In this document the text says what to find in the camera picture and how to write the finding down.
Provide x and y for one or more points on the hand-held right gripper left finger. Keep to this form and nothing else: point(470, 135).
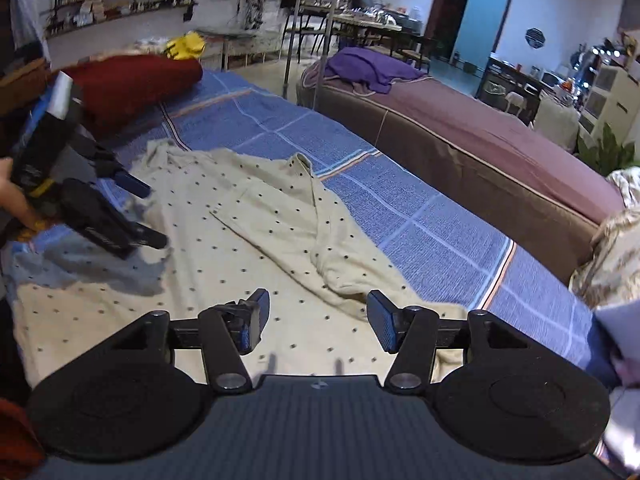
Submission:
point(245, 334)

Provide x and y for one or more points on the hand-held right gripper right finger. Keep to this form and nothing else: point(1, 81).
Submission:
point(382, 321)

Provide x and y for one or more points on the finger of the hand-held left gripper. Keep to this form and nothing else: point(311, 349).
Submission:
point(132, 185)
point(107, 225)

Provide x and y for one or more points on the cream polka-dot shirt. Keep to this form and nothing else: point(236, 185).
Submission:
point(240, 220)

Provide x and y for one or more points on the person's left hand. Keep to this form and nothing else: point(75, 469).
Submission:
point(12, 200)

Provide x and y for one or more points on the blue checked bedsheet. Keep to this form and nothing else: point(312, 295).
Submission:
point(425, 240)

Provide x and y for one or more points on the dark red pillow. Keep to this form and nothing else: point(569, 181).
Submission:
point(135, 82)

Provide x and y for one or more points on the yellow bag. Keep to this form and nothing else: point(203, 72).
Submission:
point(184, 46)

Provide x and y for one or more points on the brown covered bed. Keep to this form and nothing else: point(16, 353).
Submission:
point(475, 145)

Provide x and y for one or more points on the red cloth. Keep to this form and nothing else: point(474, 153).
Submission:
point(17, 435)

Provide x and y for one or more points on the floral patterned cloth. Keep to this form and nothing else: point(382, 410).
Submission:
point(612, 255)

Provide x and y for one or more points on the pale lavender pillow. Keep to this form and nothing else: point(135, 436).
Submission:
point(622, 340)

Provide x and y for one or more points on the purple blanket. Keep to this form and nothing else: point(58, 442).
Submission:
point(367, 67)

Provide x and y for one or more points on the dark cluttered desk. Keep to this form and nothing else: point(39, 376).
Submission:
point(510, 77)

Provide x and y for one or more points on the green potted plant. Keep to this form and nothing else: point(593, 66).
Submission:
point(602, 152)

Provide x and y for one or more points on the cluttered dining table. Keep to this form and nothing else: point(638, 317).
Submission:
point(370, 22)

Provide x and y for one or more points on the white storage cabinet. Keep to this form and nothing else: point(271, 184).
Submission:
point(617, 95)

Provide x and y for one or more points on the metal stand frame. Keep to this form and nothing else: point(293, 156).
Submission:
point(330, 25)

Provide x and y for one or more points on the dark wooden door frame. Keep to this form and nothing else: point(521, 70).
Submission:
point(442, 10)

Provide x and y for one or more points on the black octagonal wall decoration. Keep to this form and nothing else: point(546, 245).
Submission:
point(534, 38)

